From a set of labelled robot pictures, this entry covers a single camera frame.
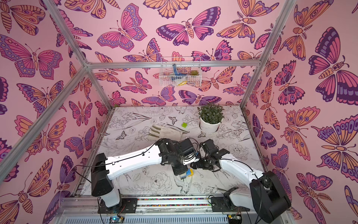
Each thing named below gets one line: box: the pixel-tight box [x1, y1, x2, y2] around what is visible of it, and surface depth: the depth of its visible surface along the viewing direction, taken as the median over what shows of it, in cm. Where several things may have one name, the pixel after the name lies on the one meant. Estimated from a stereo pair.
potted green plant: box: [197, 103, 225, 134], surface depth 94 cm
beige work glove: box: [148, 123, 190, 142], surface depth 105 cm
